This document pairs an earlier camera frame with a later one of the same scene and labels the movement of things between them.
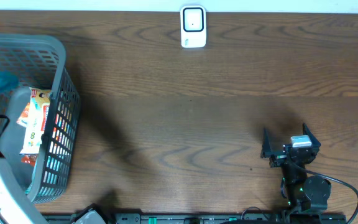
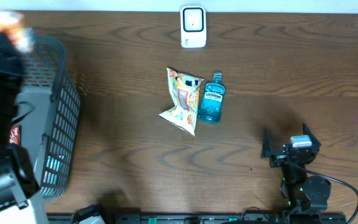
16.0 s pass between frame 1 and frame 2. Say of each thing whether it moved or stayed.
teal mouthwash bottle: moved
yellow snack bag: moved
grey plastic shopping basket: stayed
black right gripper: stayed
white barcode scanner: stayed
